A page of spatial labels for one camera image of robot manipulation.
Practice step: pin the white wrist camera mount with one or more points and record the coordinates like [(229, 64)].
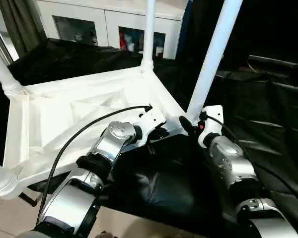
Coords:
[(213, 116), (149, 121)]

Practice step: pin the white cup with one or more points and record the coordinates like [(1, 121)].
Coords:
[(131, 46)]

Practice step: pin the black rod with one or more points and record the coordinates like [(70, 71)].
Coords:
[(278, 62)]

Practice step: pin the grey curtain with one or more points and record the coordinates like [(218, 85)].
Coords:
[(22, 24)]

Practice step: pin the black box with gold label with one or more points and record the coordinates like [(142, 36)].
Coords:
[(196, 29)]

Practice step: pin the white plastic table top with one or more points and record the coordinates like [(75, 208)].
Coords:
[(89, 94)]

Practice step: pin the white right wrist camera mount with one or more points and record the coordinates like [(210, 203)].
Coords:
[(213, 116)]

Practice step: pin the white plastic table leg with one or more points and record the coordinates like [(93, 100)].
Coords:
[(2, 72), (148, 32), (213, 57), (1, 181)]

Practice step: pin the black stand foot bar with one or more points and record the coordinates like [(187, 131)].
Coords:
[(28, 199)]

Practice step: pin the black mat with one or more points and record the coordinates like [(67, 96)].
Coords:
[(263, 111)]

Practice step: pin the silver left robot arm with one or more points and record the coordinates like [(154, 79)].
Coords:
[(106, 148)]

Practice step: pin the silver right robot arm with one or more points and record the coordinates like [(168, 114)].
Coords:
[(233, 161)]

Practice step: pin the red bottle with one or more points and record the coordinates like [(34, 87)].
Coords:
[(124, 41)]

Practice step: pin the white cabinet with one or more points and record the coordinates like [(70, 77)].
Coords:
[(109, 17)]

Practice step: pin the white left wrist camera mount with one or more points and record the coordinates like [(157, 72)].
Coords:
[(149, 121)]

